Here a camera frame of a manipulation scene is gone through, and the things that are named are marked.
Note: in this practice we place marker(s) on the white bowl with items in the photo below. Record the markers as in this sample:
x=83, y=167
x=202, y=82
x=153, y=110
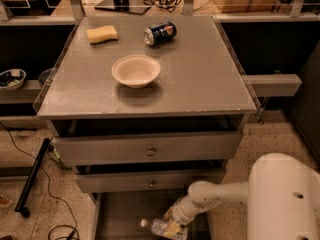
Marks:
x=12, y=79

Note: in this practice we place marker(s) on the grey drawer cabinet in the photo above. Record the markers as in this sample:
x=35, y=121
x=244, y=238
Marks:
x=138, y=124

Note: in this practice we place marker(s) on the top grey drawer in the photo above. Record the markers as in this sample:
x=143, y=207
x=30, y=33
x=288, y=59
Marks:
x=147, y=148

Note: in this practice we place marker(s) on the yellow sponge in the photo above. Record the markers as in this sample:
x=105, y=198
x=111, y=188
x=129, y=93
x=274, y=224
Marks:
x=102, y=34

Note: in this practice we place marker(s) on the bottom grey drawer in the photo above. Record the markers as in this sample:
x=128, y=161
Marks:
x=118, y=214

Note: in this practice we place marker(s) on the blue Pepsi can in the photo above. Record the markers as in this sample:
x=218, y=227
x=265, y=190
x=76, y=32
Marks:
x=160, y=33

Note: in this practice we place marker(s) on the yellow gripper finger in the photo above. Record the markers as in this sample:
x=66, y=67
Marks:
x=172, y=229
x=168, y=215

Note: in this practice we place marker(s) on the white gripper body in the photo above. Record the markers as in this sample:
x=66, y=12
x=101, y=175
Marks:
x=177, y=215

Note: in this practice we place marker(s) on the clear plastic water bottle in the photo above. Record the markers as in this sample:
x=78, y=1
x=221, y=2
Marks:
x=157, y=226

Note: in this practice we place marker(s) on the black bar on floor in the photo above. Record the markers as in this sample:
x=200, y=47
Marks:
x=21, y=203

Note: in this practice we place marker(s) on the white paper bowl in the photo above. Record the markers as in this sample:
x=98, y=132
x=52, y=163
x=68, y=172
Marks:
x=136, y=71

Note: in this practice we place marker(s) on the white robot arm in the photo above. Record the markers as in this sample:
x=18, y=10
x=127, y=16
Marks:
x=282, y=196

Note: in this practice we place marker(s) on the middle grey drawer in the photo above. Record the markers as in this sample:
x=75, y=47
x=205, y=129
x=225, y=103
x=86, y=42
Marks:
x=148, y=180

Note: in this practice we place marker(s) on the black monitor stand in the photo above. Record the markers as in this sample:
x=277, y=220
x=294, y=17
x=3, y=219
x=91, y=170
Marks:
x=136, y=7

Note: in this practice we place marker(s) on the grey drawer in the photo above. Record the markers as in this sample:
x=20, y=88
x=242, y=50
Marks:
x=118, y=214
x=148, y=180
x=147, y=148

